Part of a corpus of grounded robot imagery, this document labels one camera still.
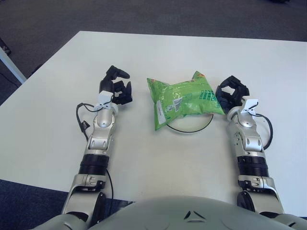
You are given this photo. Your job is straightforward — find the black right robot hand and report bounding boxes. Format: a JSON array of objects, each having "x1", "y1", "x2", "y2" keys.
[{"x1": 215, "y1": 75, "x2": 250, "y2": 115}]

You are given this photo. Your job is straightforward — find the white plate with black rim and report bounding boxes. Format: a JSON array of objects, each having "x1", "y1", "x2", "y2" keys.
[{"x1": 166, "y1": 112, "x2": 215, "y2": 135}]

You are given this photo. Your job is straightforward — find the grey robot torso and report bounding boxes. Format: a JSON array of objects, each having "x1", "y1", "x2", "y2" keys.
[{"x1": 90, "y1": 195, "x2": 292, "y2": 230}]

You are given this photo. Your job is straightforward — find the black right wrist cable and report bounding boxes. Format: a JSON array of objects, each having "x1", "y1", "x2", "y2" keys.
[{"x1": 254, "y1": 112, "x2": 274, "y2": 150}]

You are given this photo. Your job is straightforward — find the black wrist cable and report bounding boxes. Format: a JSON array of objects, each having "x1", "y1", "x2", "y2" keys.
[
  {"x1": 254, "y1": 112, "x2": 274, "y2": 150},
  {"x1": 76, "y1": 102, "x2": 115, "y2": 199}
]

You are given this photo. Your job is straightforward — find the white table leg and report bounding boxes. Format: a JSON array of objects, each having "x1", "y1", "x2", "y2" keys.
[{"x1": 0, "y1": 49, "x2": 26, "y2": 84}]

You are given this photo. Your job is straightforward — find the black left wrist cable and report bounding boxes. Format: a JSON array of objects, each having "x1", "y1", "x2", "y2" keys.
[{"x1": 76, "y1": 102, "x2": 115, "y2": 199}]

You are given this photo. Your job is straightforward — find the green snack bag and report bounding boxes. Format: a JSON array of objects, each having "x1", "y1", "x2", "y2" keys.
[{"x1": 146, "y1": 70, "x2": 225, "y2": 131}]

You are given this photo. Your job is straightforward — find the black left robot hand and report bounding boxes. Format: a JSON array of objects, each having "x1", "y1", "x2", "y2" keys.
[{"x1": 99, "y1": 65, "x2": 134, "y2": 106}]

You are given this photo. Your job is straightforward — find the black box under side table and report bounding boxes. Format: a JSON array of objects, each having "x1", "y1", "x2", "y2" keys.
[{"x1": 0, "y1": 38, "x2": 12, "y2": 55}]

